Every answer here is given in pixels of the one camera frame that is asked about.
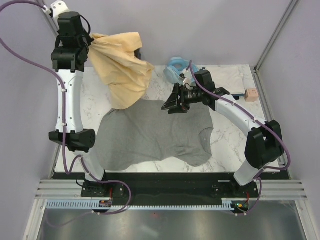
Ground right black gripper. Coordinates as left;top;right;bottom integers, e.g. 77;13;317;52
161;82;204;115

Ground black pink drawer box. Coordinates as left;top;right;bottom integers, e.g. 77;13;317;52
134;48;142;60

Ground purple cable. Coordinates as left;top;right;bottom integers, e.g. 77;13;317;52
186;59;292;217
0;0;133;228

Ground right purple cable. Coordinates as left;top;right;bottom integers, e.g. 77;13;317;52
186;59;292;217

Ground light blue cable duct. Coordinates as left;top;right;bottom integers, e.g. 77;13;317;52
45;199;235;211

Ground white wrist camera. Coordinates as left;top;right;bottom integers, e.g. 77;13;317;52
42;0;70;19
178;70;192;88

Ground pink cube power strip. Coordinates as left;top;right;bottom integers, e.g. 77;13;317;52
244;88;259;102

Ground white blue folded t shirt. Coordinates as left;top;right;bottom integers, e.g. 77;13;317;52
199;65;246;96

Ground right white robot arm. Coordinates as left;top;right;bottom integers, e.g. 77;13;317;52
162;68;285;197

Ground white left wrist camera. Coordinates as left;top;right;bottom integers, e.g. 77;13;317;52
42;0;70;19

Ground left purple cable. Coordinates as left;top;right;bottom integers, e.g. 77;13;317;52
0;0;133;228

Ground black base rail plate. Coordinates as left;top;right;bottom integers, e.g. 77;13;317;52
53;172;259;206

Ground grey t shirt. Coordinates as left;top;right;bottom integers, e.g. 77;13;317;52
94;99;214;171

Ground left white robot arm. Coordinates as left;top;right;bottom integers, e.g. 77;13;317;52
48;11;110;198

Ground yellow t shirt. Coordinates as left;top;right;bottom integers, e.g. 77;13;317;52
88;32;155;110

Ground light blue headphones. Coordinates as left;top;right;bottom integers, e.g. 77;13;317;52
163;57;196;86

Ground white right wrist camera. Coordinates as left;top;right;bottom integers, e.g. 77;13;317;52
178;70;192;88

